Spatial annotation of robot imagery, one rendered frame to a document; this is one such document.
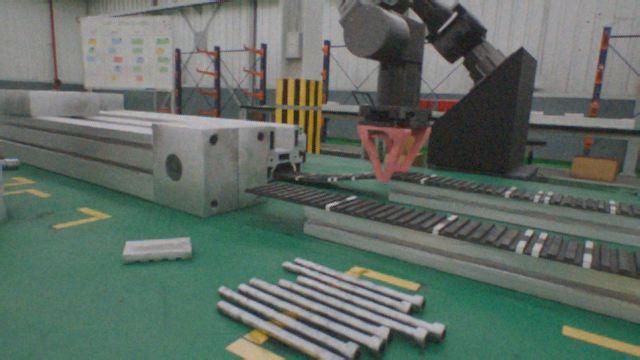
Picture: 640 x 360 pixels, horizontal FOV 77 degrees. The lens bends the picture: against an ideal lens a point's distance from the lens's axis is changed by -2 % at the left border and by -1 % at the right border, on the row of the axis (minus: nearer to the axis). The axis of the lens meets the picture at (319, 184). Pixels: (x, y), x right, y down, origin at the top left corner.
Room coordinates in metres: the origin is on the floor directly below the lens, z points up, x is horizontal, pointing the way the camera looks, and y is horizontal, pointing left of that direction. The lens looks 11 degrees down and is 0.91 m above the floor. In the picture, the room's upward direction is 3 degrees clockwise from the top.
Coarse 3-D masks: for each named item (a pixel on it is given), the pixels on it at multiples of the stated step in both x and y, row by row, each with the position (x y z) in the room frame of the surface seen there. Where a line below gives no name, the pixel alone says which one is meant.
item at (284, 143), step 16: (112, 112) 0.87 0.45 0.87; (128, 112) 0.97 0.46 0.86; (144, 112) 0.93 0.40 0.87; (272, 128) 0.64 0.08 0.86; (288, 128) 0.69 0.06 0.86; (272, 144) 0.64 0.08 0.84; (288, 144) 0.69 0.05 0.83; (272, 160) 0.64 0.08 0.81; (288, 160) 0.68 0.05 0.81; (272, 176) 0.64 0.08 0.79
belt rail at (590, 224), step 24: (408, 192) 0.53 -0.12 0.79; (432, 192) 0.50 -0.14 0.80; (456, 192) 0.49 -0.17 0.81; (480, 216) 0.47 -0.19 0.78; (504, 216) 0.45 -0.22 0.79; (528, 216) 0.44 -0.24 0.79; (552, 216) 0.43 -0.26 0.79; (576, 216) 0.41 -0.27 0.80; (600, 216) 0.40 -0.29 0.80; (624, 216) 0.39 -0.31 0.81; (624, 240) 0.39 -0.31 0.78
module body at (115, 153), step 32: (0, 128) 0.74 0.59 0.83; (32, 128) 0.68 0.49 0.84; (64, 128) 0.59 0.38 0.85; (96, 128) 0.54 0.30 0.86; (128, 128) 0.50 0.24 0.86; (32, 160) 0.66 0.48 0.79; (64, 160) 0.60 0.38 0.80; (96, 160) 0.56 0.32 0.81; (128, 160) 0.50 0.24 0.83; (128, 192) 0.50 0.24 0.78
